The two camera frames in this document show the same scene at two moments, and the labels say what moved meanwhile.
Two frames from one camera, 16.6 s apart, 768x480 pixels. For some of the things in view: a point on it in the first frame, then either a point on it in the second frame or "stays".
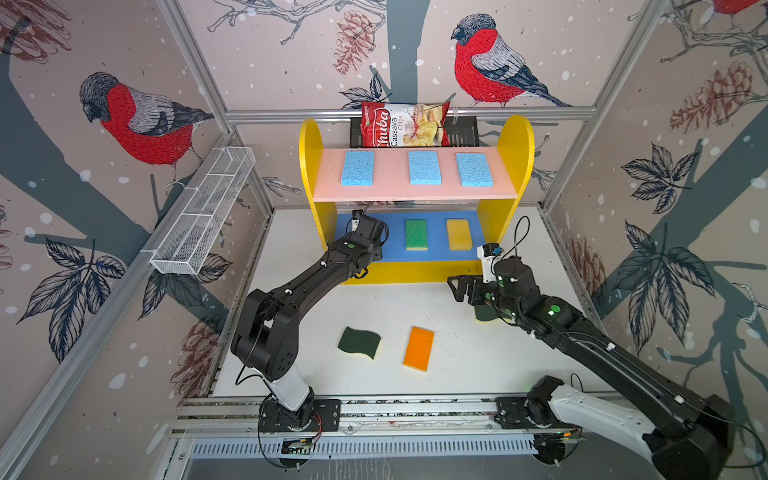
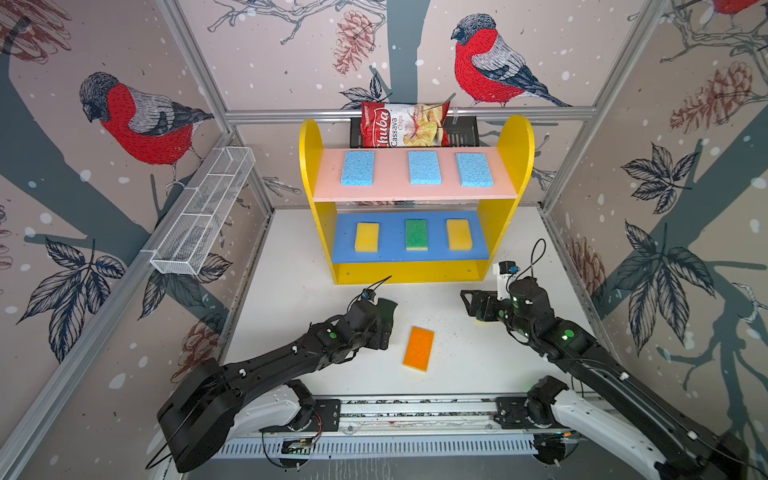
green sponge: (416, 235) stays
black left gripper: (377, 250) → (381, 334)
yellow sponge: (459, 235) stays
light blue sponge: (473, 170) stays
